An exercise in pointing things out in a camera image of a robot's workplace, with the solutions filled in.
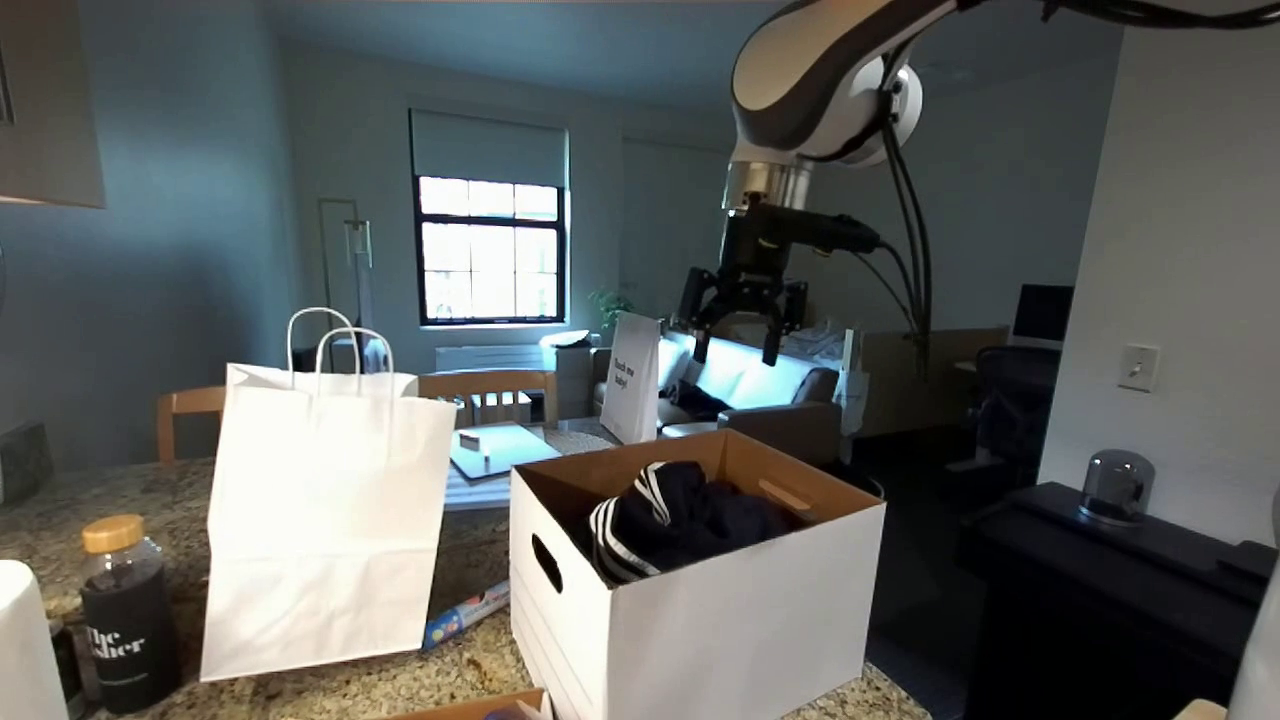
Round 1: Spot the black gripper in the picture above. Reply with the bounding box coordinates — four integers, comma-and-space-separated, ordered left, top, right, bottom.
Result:
678, 201, 813, 367

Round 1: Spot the white cardboard box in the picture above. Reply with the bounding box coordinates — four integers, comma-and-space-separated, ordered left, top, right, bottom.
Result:
507, 422, 888, 720

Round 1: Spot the grey sofa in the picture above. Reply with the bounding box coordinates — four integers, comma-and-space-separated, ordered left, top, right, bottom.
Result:
657, 320, 858, 466

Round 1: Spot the dark white-striped Adidas jacket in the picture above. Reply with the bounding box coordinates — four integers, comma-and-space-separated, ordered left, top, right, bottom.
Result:
580, 455, 813, 584

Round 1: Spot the white radiator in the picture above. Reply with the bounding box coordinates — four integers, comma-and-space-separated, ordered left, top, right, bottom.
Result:
428, 334, 557, 381

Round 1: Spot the black-framed window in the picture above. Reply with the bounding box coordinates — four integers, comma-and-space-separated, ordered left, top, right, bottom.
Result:
411, 173, 568, 329

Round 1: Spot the wooden chair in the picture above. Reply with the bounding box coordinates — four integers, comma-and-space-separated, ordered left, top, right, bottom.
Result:
157, 381, 232, 462
417, 367, 563, 430

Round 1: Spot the pale blue flat tray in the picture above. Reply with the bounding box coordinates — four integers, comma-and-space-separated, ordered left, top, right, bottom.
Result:
447, 419, 561, 483

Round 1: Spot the dark desk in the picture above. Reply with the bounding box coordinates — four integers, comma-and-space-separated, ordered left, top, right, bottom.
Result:
950, 334, 1067, 470

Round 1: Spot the grey roller blind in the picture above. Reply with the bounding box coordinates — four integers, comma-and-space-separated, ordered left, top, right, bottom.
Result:
405, 108, 575, 192

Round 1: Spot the open laptop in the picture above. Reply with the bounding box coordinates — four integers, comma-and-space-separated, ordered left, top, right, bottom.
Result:
1010, 280, 1080, 352

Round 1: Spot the glass dome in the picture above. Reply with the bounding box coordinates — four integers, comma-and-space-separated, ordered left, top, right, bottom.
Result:
1075, 448, 1160, 527

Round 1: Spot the black cabinet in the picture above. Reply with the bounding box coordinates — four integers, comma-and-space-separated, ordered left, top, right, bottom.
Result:
957, 481, 1271, 720

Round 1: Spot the white paper bag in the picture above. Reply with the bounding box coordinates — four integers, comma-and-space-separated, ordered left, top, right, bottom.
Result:
195, 300, 460, 683

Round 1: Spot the dark jar with cork lid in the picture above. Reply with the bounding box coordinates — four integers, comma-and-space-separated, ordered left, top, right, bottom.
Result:
71, 510, 177, 715

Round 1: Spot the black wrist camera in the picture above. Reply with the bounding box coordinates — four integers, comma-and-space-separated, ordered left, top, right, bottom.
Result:
756, 201, 888, 261

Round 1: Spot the white light switch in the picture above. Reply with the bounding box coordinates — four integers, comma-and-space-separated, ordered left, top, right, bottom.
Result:
1116, 341, 1166, 398

